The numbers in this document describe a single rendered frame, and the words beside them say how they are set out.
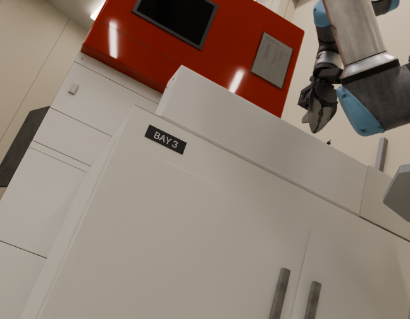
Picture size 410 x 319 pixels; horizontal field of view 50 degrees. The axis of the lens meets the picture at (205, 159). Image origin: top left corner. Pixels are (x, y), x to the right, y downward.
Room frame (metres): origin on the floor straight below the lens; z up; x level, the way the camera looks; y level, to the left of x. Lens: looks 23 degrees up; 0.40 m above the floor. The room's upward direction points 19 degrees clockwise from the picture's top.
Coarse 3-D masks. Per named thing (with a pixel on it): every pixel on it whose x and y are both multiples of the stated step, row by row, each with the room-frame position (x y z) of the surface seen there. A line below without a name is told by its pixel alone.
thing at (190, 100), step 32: (192, 96) 0.86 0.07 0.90; (224, 96) 0.88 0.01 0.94; (192, 128) 0.87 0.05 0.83; (224, 128) 0.89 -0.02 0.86; (256, 128) 0.91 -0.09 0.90; (288, 128) 0.93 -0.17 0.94; (256, 160) 0.92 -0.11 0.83; (288, 160) 0.94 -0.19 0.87; (320, 160) 0.96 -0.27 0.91; (352, 160) 0.99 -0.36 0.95; (320, 192) 0.97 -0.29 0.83; (352, 192) 1.00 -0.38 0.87
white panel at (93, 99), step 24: (72, 72) 1.37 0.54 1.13; (96, 72) 1.39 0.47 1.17; (120, 72) 1.41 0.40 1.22; (72, 96) 1.38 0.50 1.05; (96, 96) 1.40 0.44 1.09; (120, 96) 1.42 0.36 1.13; (144, 96) 1.45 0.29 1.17; (48, 120) 1.37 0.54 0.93; (72, 120) 1.39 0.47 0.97; (96, 120) 1.41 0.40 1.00; (120, 120) 1.43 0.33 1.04; (48, 144) 1.38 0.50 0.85; (72, 144) 1.40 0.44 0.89; (96, 144) 1.42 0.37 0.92
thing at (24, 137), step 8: (32, 112) 6.24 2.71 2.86; (40, 112) 6.02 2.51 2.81; (32, 120) 6.12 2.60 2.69; (40, 120) 5.91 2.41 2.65; (24, 128) 6.22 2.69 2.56; (32, 128) 6.01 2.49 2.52; (16, 136) 6.31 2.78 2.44; (24, 136) 6.11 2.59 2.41; (32, 136) 5.90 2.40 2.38; (16, 144) 6.19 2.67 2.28; (24, 144) 6.00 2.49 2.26; (8, 152) 6.30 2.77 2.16; (16, 152) 6.08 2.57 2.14; (24, 152) 5.90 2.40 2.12; (8, 160) 6.18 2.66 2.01; (16, 160) 5.98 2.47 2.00; (0, 168) 6.27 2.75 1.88; (8, 168) 6.07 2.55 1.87; (16, 168) 5.87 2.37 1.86; (0, 176) 6.17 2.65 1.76; (8, 176) 5.97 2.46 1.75; (0, 184) 6.06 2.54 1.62
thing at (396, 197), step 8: (400, 168) 0.71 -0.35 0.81; (408, 168) 0.69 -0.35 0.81; (400, 176) 0.72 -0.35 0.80; (408, 176) 0.71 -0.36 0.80; (392, 184) 0.76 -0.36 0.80; (400, 184) 0.75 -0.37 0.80; (408, 184) 0.74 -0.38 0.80; (392, 192) 0.79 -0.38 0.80; (400, 192) 0.78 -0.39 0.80; (408, 192) 0.77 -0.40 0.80; (384, 200) 0.84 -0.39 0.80; (392, 200) 0.82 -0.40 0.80; (400, 200) 0.81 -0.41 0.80; (408, 200) 0.80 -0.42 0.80; (392, 208) 0.86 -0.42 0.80; (400, 208) 0.85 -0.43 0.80; (408, 208) 0.83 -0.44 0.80; (408, 216) 0.87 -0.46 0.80
